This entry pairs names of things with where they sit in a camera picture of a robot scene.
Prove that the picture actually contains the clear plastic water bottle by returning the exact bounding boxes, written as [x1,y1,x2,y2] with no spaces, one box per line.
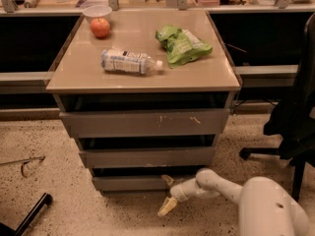
[101,48,164,75]

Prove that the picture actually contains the metal grabber tool on floor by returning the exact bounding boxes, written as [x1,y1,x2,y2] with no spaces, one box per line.
[0,155,46,178]

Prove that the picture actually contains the grey top drawer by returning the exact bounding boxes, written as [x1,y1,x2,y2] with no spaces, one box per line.
[60,108,229,138]

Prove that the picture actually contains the black office chair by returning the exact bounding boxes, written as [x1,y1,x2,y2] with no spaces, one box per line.
[239,14,315,201]

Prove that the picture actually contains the grey drawer cabinet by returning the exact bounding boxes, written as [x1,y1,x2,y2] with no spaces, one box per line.
[47,9,240,180]

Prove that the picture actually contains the red apple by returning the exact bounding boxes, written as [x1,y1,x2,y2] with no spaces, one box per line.
[90,18,110,38]

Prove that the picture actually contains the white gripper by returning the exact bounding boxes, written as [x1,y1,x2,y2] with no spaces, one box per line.
[157,174,201,217]

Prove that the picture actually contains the white bowl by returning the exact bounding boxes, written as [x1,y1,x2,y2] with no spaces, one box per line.
[83,5,112,24]

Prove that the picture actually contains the grey middle drawer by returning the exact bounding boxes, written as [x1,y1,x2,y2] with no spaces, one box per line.
[79,147,215,168]

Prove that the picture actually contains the black chair leg left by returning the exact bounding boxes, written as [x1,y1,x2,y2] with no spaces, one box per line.
[0,193,52,236]

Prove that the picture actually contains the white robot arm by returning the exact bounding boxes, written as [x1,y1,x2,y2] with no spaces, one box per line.
[157,168,309,236]

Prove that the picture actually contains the grey drawer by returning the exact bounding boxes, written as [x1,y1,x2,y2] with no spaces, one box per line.
[60,108,229,138]
[93,175,169,192]
[79,147,215,168]

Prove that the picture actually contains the grey bottom drawer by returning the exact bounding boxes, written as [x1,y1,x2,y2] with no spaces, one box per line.
[93,175,169,192]

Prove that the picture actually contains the green chip bag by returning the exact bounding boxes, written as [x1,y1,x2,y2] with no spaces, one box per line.
[156,25,213,68]

